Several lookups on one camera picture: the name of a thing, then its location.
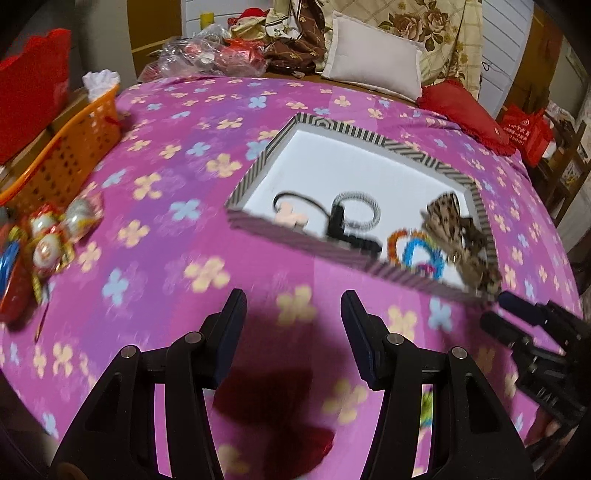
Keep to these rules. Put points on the orange plastic basket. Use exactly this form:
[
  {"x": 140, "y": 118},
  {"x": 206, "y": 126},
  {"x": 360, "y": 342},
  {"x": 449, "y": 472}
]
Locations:
[{"x": 59, "y": 171}]

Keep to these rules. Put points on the beige pillow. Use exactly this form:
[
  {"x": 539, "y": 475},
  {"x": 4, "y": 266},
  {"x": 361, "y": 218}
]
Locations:
[{"x": 367, "y": 56}]

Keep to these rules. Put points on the red cushion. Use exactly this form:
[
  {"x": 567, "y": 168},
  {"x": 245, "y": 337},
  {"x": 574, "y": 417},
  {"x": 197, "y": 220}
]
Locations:
[{"x": 451, "y": 99}]

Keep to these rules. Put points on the red plastic bowl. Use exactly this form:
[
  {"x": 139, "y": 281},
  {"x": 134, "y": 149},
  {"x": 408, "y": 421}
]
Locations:
[{"x": 16, "y": 284}]

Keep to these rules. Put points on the silver ornament ball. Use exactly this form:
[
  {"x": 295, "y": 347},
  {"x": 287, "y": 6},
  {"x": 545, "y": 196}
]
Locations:
[{"x": 82, "y": 215}]

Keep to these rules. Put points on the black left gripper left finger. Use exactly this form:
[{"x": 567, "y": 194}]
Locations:
[{"x": 198, "y": 361}]

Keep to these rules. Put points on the Santa plush toy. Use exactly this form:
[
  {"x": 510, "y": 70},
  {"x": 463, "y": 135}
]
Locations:
[{"x": 250, "y": 25}]

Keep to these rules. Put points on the striped tray box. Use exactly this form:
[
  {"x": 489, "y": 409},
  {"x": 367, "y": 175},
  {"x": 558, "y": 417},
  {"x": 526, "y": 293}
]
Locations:
[{"x": 357, "y": 198}]

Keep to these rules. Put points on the floral quilt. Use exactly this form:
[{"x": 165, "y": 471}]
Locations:
[{"x": 449, "y": 32}]

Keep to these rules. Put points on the red shopping bag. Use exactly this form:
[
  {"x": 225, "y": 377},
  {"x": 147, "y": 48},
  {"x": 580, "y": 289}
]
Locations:
[{"x": 530, "y": 133}]

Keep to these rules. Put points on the wooden chair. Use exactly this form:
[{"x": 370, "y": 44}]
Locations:
[{"x": 564, "y": 173}]

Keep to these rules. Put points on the pink floral bedspread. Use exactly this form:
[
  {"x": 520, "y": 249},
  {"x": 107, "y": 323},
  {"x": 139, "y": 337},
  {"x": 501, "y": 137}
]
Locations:
[{"x": 164, "y": 257}]

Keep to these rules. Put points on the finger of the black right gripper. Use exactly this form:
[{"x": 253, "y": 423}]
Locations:
[
  {"x": 534, "y": 314},
  {"x": 505, "y": 332}
]

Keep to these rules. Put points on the white tissue paper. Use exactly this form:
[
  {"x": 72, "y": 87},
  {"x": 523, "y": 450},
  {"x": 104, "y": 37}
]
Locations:
[{"x": 99, "y": 83}]

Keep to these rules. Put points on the clear plastic bag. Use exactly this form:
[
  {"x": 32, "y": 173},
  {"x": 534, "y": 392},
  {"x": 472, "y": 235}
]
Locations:
[{"x": 212, "y": 52}]

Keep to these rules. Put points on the brown patterned cloth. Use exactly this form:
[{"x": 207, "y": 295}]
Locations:
[{"x": 296, "y": 30}]

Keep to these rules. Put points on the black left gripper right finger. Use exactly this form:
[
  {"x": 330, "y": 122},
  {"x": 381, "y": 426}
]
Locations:
[{"x": 390, "y": 363}]

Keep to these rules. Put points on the red satin bow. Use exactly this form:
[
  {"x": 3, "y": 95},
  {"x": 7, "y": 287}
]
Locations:
[{"x": 272, "y": 403}]

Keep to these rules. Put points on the leopard bow scrunchie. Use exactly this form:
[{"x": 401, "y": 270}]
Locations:
[{"x": 463, "y": 243}]

